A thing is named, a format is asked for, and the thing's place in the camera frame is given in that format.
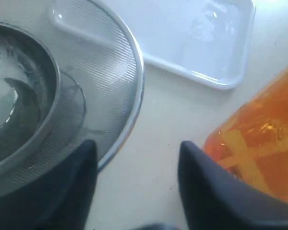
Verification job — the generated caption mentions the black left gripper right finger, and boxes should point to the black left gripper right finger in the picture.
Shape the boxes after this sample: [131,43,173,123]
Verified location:
[178,141,288,230]

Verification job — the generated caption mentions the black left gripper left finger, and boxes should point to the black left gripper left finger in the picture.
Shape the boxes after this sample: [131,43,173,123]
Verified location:
[0,140,97,230]

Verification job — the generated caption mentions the small stainless steel bowl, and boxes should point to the small stainless steel bowl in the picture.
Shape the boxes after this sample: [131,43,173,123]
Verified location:
[0,22,61,175]

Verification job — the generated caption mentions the orange dish soap pump bottle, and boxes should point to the orange dish soap pump bottle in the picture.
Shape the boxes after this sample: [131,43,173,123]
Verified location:
[203,67,288,203]

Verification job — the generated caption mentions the steel mesh strainer basket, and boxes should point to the steel mesh strainer basket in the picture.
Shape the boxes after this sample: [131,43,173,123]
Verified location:
[0,0,144,197]

